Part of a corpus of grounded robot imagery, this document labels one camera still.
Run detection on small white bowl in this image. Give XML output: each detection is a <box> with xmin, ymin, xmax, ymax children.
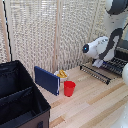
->
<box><xmin>54</xmin><ymin>69</ymin><xmax>70</xmax><ymax>83</ymax></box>

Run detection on blue hardcover book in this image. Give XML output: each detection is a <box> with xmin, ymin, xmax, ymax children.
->
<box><xmin>33</xmin><ymin>65</ymin><xmax>61</xmax><ymax>97</ymax></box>

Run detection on black wire dish rack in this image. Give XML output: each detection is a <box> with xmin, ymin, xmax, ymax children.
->
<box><xmin>99</xmin><ymin>39</ymin><xmax>128</xmax><ymax>77</ymax></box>

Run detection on woven rattan folding screen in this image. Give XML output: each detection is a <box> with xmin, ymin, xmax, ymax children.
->
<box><xmin>0</xmin><ymin>0</ymin><xmax>111</xmax><ymax>79</ymax></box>

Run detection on yellow food pieces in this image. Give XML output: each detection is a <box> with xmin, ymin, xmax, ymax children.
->
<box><xmin>56</xmin><ymin>69</ymin><xmax>68</xmax><ymax>79</ymax></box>

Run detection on red plastic cup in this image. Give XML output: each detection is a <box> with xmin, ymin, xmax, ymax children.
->
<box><xmin>63</xmin><ymin>80</ymin><xmax>77</xmax><ymax>98</ymax></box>

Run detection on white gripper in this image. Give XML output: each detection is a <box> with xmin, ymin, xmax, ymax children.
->
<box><xmin>92</xmin><ymin>58</ymin><xmax>105</xmax><ymax>69</ymax></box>

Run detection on thin black pole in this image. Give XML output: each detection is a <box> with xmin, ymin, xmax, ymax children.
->
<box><xmin>2</xmin><ymin>0</ymin><xmax>14</xmax><ymax>63</ymax></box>

